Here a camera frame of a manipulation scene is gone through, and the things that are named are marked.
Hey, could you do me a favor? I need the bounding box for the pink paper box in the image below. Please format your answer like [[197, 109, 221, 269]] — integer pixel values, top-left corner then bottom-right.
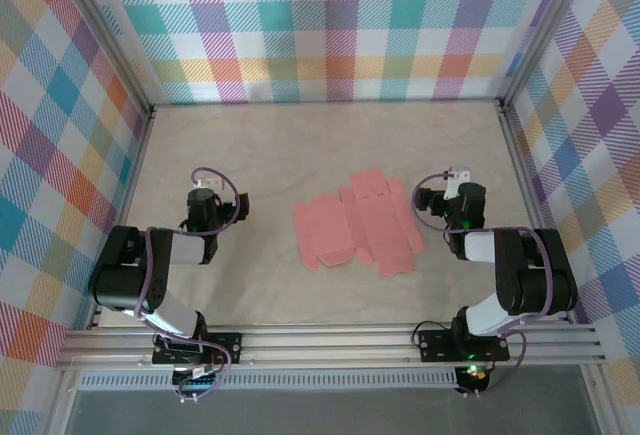
[[292, 168, 426, 278]]

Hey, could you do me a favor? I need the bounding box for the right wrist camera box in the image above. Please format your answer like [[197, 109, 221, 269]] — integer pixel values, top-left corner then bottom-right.
[[443, 167, 472, 201]]

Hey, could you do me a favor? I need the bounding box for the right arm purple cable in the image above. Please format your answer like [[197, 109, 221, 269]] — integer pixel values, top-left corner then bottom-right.
[[410, 170, 554, 400]]

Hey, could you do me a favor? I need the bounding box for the aluminium side rail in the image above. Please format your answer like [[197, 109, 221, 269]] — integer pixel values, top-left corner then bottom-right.
[[88, 107, 156, 330], [498, 99, 575, 325]]

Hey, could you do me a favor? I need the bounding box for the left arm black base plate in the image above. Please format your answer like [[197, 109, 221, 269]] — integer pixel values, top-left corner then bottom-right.
[[152, 332, 244, 366]]

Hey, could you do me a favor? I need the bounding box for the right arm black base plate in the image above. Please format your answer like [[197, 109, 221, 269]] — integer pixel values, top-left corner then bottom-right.
[[418, 328, 511, 362]]

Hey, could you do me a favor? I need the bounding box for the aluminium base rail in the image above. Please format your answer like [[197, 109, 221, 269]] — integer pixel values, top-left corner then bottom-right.
[[54, 323, 607, 371]]

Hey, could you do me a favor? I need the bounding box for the aluminium frame post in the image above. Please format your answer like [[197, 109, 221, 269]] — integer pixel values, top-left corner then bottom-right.
[[501, 0, 594, 110], [53, 0, 155, 119]]

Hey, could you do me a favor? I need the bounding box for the slotted grey cable duct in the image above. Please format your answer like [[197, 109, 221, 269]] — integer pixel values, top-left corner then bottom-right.
[[74, 372, 461, 392]]

